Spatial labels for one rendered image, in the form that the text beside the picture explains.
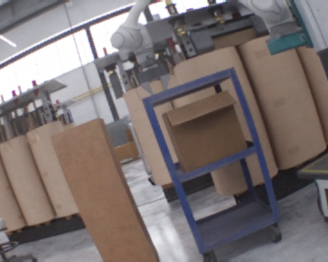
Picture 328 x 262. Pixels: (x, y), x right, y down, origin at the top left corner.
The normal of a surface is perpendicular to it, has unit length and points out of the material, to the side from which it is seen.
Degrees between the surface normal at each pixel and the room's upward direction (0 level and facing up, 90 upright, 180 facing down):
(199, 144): 90
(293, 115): 90
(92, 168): 90
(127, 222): 90
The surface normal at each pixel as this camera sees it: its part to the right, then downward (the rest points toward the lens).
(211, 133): 0.04, 0.00
